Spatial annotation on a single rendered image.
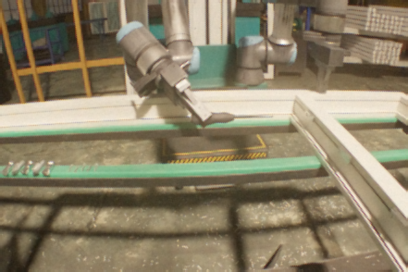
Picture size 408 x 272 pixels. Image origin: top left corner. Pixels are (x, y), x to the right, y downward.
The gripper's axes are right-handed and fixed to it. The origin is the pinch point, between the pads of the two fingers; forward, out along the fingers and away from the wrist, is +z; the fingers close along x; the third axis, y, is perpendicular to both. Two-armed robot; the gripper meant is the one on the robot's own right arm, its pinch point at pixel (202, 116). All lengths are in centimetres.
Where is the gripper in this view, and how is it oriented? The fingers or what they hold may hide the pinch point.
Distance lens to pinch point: 64.0
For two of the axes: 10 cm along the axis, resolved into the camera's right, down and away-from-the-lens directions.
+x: -0.2, 2.5, 9.7
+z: 6.4, 7.5, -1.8
